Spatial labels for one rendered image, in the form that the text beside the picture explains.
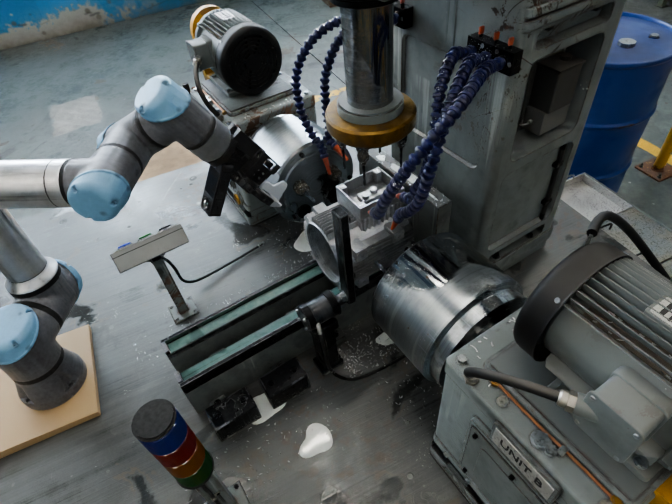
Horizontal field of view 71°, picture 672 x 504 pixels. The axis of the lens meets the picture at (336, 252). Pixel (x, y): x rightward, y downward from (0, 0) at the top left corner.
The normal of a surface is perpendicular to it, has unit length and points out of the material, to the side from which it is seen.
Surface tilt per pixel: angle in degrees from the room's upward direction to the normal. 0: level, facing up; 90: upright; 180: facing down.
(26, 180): 46
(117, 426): 0
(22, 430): 2
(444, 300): 28
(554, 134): 3
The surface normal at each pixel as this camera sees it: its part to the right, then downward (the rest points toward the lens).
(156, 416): -0.08, -0.69
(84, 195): -0.03, 0.71
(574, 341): -0.80, 0.14
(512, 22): -0.84, 0.44
